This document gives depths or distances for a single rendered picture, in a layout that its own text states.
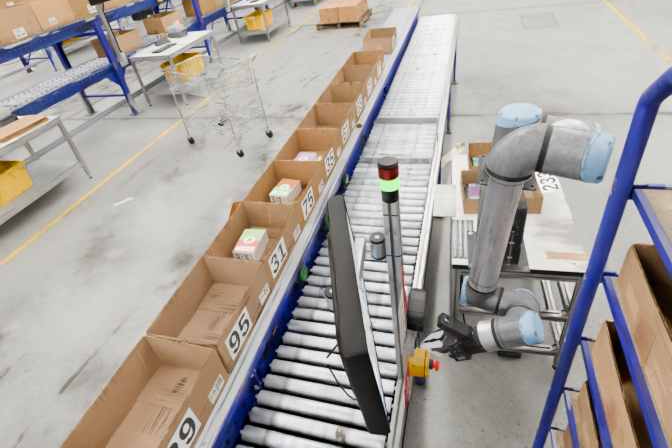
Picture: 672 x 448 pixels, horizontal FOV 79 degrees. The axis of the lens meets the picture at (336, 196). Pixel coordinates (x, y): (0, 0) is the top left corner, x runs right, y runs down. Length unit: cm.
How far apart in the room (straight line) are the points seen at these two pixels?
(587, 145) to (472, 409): 170
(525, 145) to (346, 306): 56
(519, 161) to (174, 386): 133
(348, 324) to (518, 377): 187
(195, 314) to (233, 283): 20
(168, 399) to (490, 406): 157
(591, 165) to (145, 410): 152
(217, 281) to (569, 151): 146
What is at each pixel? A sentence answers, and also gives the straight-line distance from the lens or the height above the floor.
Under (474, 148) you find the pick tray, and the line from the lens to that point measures 275.
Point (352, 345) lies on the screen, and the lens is 76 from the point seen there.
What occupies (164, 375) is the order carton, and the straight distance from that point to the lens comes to 172.
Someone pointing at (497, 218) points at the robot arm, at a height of 143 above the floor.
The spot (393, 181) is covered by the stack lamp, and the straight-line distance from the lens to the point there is 99.
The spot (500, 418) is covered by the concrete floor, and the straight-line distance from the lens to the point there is 245.
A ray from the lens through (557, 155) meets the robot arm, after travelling 105.
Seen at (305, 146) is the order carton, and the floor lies 92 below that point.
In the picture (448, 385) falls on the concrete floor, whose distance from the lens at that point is 250.
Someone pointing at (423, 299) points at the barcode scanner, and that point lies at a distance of 141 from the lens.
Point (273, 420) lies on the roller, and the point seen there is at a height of 75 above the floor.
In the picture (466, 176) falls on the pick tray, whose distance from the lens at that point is 248.
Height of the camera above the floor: 217
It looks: 35 degrees down
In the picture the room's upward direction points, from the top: 10 degrees counter-clockwise
